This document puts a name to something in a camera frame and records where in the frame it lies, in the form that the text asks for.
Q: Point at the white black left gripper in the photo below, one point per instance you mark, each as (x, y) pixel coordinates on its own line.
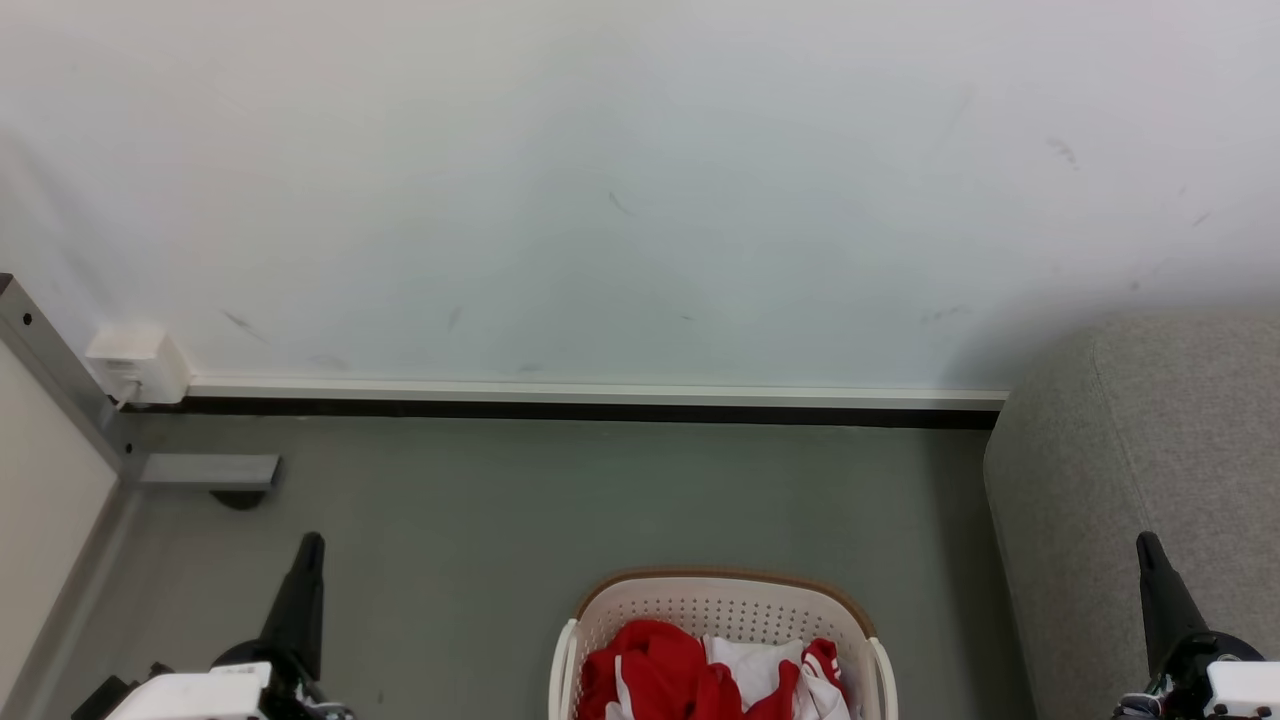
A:
(200, 695)

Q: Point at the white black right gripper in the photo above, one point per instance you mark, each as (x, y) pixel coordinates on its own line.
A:
(1230, 690)

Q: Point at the red and white garment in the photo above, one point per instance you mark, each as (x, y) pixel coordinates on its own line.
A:
(650, 670)

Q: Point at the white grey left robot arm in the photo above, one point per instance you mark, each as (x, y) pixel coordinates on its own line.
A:
(100, 700)

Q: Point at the grey fabric sofa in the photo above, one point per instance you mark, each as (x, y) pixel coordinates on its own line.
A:
(1100, 450)

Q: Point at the black round foot pad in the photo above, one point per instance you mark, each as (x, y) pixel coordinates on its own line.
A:
(240, 498)

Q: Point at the grey metal partition foot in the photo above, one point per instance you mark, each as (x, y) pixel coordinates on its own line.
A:
(210, 470)

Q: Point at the cream partition panel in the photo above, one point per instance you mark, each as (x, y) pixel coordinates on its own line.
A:
(40, 500)

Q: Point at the black skirting strip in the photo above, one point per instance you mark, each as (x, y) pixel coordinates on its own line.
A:
(600, 412)

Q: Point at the cream perforated laundry basket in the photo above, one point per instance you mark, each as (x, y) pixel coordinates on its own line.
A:
(720, 605)

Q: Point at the white wall socket box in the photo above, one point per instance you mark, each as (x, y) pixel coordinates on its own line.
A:
(140, 360)

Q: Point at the grey metal partition frame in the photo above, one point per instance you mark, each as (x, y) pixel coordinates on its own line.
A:
(50, 360)

